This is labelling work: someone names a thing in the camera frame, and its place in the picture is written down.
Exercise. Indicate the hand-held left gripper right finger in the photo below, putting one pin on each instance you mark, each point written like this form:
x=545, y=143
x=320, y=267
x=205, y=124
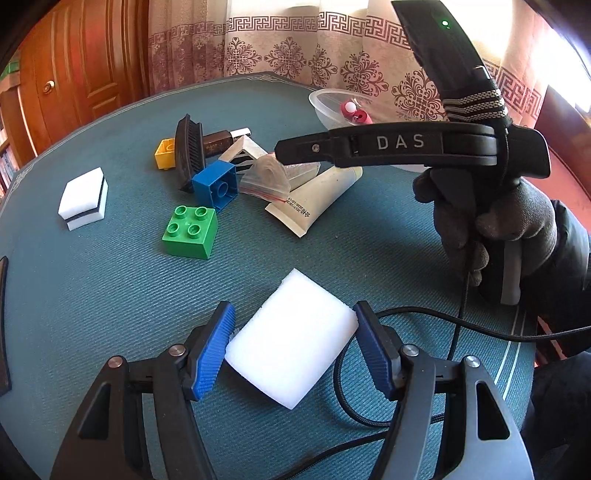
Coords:
x=371, y=350

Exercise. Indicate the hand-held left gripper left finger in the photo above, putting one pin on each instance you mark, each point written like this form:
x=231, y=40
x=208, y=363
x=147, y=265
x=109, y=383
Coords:
x=214, y=350

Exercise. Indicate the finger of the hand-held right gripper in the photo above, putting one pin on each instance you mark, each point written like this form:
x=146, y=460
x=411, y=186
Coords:
x=304, y=148

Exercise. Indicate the clear plastic bowl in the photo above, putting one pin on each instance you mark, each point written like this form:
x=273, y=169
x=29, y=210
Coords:
x=325, y=108

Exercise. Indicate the clear zip bag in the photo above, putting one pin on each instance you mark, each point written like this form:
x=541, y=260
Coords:
x=270, y=180

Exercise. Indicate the white squeeze tube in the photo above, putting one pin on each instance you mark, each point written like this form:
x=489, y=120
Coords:
x=314, y=198

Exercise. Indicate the black and white triangular box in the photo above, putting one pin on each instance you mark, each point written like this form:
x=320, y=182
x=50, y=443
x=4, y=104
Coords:
x=244, y=152

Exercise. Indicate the plain white sponge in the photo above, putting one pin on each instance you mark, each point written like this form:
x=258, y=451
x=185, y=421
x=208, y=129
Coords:
x=291, y=337

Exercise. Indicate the brown glass bottle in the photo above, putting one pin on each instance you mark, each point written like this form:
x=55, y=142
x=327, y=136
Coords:
x=219, y=142

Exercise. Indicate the blue toy block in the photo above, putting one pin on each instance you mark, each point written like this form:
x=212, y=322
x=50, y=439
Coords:
x=214, y=187

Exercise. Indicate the black brush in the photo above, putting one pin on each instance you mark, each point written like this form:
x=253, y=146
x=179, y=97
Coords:
x=187, y=152

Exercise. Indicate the green toy block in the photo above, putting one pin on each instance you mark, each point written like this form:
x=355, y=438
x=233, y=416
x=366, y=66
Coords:
x=187, y=235

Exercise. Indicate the yellow toy block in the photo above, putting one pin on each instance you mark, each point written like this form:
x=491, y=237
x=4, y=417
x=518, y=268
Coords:
x=165, y=154

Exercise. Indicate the white sponge with black stripe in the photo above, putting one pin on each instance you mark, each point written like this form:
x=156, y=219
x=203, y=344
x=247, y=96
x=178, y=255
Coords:
x=83, y=196

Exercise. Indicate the person's right forearm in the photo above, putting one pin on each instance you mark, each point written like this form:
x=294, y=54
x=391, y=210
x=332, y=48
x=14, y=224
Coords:
x=572, y=277

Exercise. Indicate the person's right hand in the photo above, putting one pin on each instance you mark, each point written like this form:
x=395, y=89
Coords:
x=531, y=221

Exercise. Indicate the patterned beige curtain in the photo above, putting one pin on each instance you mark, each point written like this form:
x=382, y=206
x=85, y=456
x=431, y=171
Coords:
x=286, y=41

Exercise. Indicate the wooden door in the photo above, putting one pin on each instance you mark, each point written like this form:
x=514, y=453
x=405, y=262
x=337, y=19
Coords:
x=87, y=69

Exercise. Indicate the brass door knob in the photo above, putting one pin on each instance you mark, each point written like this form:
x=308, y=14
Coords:
x=47, y=86

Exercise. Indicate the wooden bookshelf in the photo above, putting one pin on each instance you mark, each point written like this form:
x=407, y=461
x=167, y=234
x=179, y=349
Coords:
x=9, y=138

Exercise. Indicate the green striped box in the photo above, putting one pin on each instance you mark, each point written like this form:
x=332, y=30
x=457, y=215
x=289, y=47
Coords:
x=9, y=70

